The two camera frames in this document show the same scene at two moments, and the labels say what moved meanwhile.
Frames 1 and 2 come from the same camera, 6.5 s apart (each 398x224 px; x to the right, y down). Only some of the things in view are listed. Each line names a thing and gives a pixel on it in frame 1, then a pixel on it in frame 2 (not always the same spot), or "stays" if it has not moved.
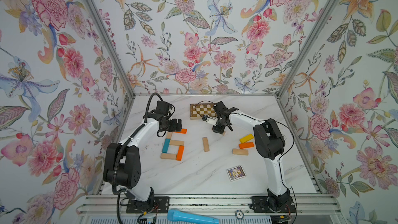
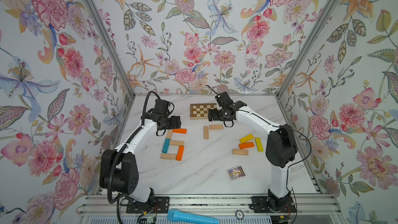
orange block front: [180, 152] stays
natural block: [205, 144] -> [205, 132]
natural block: [176, 142] stays
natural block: [168, 135] stays
